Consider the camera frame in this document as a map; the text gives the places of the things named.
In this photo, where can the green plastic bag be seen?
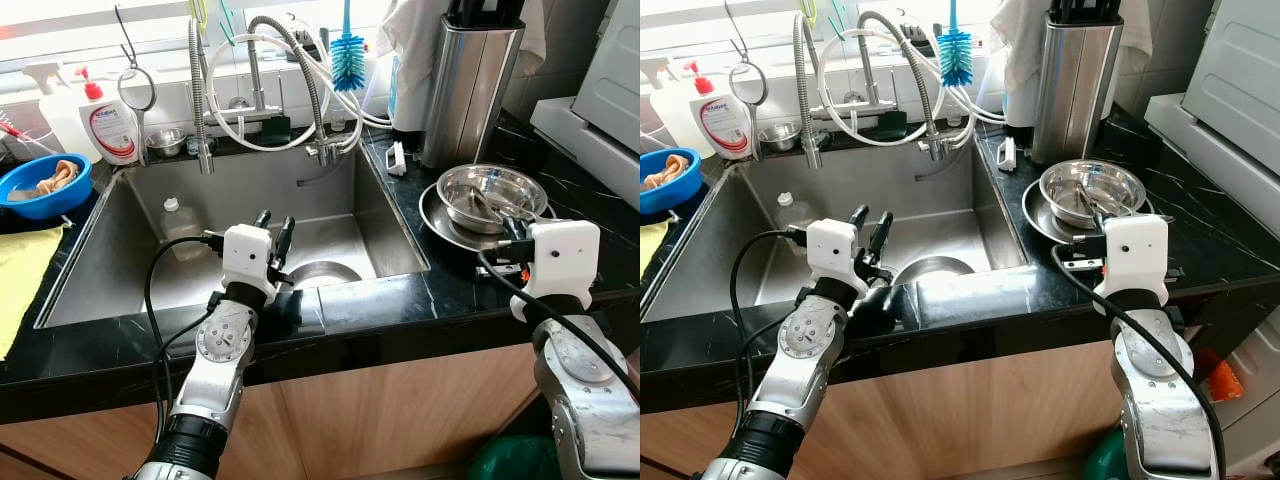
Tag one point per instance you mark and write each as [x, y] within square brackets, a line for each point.
[515, 460]
[1105, 458]

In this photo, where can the black sponge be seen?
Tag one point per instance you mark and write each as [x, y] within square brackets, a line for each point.
[890, 125]
[277, 131]

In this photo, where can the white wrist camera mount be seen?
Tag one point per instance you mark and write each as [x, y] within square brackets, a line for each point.
[247, 255]
[1135, 255]
[832, 250]
[562, 258]

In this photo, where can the white appliance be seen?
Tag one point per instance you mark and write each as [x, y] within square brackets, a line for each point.
[600, 100]
[1230, 90]

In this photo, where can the yellow dish cloth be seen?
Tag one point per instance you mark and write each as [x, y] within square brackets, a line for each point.
[650, 250]
[20, 290]

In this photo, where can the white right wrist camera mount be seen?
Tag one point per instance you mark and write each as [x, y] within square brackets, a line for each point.
[562, 258]
[1135, 255]

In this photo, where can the clear plastic bottle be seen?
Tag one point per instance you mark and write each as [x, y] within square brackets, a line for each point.
[797, 225]
[182, 235]

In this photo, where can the steel utensil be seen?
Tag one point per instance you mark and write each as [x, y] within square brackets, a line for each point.
[1085, 195]
[488, 205]

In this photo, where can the chrome spring spray faucet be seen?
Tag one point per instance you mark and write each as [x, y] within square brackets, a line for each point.
[808, 100]
[200, 100]

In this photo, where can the white hanging towel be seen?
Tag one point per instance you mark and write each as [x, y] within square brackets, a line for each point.
[415, 35]
[1020, 40]

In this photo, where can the small white clip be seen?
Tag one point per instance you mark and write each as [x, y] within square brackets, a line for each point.
[1007, 155]
[398, 160]

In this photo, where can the beige crumpled cloth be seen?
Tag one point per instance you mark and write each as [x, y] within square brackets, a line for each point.
[55, 178]
[668, 172]

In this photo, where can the round steel plate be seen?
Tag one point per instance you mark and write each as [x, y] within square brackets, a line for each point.
[1045, 220]
[445, 225]

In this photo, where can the white spray bottle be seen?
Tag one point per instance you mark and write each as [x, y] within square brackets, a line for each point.
[60, 115]
[668, 105]

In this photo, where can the thin green straw brush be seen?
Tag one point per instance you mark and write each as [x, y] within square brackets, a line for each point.
[836, 15]
[227, 25]

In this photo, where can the large steel bowl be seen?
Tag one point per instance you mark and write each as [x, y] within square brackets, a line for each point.
[1095, 178]
[490, 185]

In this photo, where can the chrome gooseneck faucet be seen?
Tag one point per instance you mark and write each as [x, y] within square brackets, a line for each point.
[312, 90]
[920, 85]

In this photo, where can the stainless steel kitchen sink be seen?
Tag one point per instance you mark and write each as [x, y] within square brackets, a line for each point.
[240, 200]
[850, 190]

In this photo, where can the wooden base cabinet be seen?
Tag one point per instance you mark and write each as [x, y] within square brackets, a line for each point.
[400, 410]
[980, 410]

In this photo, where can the orange plastic object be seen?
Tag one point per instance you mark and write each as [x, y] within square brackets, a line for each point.
[1218, 378]

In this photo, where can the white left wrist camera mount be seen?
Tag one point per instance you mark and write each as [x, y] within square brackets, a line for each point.
[247, 255]
[832, 250]

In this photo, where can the blue bottle brush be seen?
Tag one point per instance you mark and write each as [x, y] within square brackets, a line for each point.
[955, 55]
[348, 60]

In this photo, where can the blue plastic bowl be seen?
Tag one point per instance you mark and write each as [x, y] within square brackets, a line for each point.
[665, 200]
[40, 205]

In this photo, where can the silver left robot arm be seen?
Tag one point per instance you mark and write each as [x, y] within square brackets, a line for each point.
[215, 360]
[800, 355]

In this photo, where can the white soap bottle red pump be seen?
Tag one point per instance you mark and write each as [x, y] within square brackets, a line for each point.
[112, 125]
[722, 120]

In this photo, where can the small steel bowl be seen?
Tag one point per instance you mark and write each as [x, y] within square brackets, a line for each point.
[166, 142]
[778, 137]

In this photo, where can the stainless steel knife block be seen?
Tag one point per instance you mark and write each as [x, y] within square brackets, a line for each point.
[1075, 90]
[470, 90]

